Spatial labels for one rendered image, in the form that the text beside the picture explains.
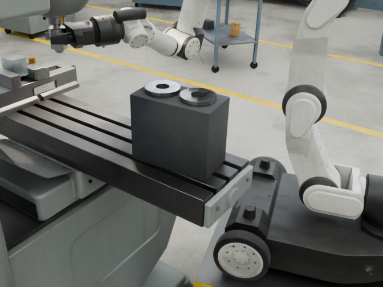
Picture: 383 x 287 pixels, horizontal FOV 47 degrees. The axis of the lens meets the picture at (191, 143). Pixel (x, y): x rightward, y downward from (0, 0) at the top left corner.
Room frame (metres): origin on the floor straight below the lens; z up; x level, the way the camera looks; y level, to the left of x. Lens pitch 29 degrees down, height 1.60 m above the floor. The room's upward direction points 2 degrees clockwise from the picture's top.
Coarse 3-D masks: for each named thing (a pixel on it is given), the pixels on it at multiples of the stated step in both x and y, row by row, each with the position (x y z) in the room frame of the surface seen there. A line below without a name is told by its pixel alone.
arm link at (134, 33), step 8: (136, 8) 1.34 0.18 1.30; (144, 8) 1.35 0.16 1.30; (112, 16) 1.31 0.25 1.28; (120, 16) 1.29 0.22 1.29; (128, 16) 1.31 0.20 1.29; (136, 16) 1.32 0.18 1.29; (144, 16) 1.34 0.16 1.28; (112, 24) 1.29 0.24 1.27; (120, 24) 1.30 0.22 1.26; (128, 24) 1.32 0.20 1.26; (136, 24) 1.33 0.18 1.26; (120, 32) 1.29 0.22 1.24; (128, 32) 1.31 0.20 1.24; (136, 32) 1.30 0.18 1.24; (144, 32) 1.31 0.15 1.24; (120, 40) 1.31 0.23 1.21; (128, 40) 1.31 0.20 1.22; (136, 40) 1.31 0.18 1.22; (144, 40) 1.32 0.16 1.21
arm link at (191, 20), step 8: (184, 0) 1.57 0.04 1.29; (192, 0) 1.54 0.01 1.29; (200, 0) 1.54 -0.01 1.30; (208, 0) 1.56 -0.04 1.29; (184, 8) 1.56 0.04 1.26; (192, 8) 1.54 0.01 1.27; (200, 8) 1.54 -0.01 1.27; (184, 16) 1.55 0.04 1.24; (192, 16) 1.54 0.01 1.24; (200, 16) 1.54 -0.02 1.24; (176, 24) 1.58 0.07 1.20; (184, 24) 1.54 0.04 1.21; (192, 24) 1.53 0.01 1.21; (200, 24) 1.55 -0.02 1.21; (192, 32) 1.53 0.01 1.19; (200, 32) 1.53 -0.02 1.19; (192, 40) 1.49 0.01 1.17; (200, 40) 1.54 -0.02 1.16; (192, 48) 1.50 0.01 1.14; (200, 48) 1.54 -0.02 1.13; (192, 56) 1.51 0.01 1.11
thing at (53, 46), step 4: (52, 32) 1.21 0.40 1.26; (56, 32) 1.21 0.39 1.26; (60, 32) 1.22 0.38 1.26; (64, 32) 1.23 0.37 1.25; (52, 44) 1.21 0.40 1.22; (56, 44) 1.21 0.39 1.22; (60, 44) 1.21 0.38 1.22; (64, 44) 1.22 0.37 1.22; (52, 48) 1.22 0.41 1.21; (56, 48) 1.21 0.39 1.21; (60, 48) 1.21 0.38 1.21; (64, 48) 1.22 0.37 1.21
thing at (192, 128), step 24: (144, 96) 0.98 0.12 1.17; (168, 96) 0.98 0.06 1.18; (192, 96) 0.96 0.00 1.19; (216, 96) 0.97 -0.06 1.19; (144, 120) 0.98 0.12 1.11; (168, 120) 0.94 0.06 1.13; (192, 120) 0.92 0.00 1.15; (216, 120) 0.93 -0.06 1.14; (144, 144) 0.98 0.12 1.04; (168, 144) 0.94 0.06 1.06; (192, 144) 0.91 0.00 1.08; (216, 144) 0.94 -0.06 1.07; (168, 168) 0.94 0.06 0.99; (192, 168) 0.91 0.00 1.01; (216, 168) 0.95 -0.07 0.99
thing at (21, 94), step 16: (48, 64) 1.52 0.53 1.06; (0, 80) 1.31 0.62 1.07; (16, 80) 1.29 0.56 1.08; (32, 80) 1.36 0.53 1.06; (48, 80) 1.39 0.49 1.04; (64, 80) 1.45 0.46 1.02; (0, 96) 1.24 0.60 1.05; (16, 96) 1.28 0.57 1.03; (32, 96) 1.33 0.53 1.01; (48, 96) 1.37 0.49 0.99; (0, 112) 1.22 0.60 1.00
